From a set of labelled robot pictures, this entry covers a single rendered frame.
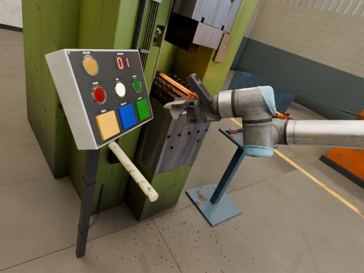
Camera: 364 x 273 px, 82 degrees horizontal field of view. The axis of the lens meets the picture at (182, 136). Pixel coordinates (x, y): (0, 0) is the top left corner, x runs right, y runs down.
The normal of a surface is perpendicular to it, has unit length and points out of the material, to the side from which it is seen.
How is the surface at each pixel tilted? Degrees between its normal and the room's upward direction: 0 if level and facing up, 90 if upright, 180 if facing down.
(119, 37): 90
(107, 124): 60
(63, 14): 90
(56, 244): 0
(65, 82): 90
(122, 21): 90
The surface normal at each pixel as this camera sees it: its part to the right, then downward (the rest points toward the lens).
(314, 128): -0.59, -0.36
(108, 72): 0.91, -0.04
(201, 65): -0.72, 0.13
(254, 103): -0.43, 0.18
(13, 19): 0.53, 0.56
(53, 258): 0.30, -0.83
